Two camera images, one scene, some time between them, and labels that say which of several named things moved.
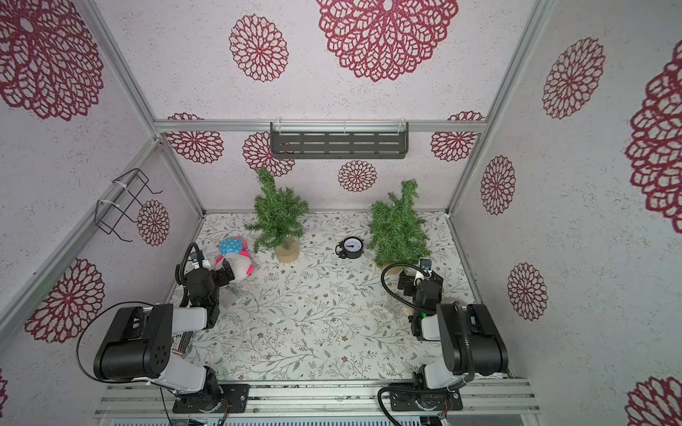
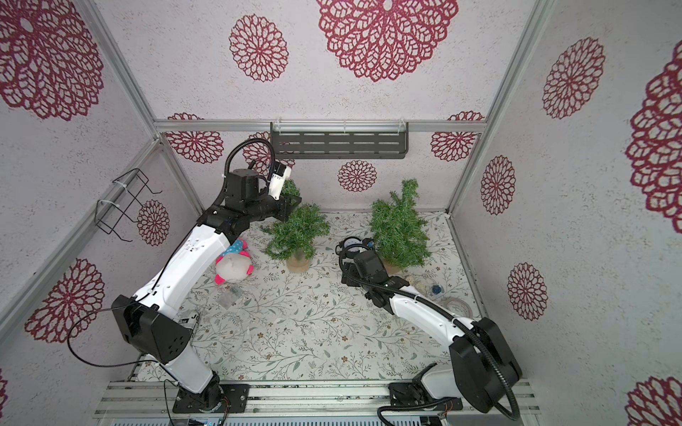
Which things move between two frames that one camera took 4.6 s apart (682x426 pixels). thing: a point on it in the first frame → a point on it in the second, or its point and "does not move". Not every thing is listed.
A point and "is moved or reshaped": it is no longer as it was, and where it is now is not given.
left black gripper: [221, 275] → [285, 202]
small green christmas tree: [278, 219] is moved or reshaped
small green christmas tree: [398, 234] does not move
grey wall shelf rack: [338, 139] does not move
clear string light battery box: [228, 296] does not move
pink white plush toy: [236, 255] does not move
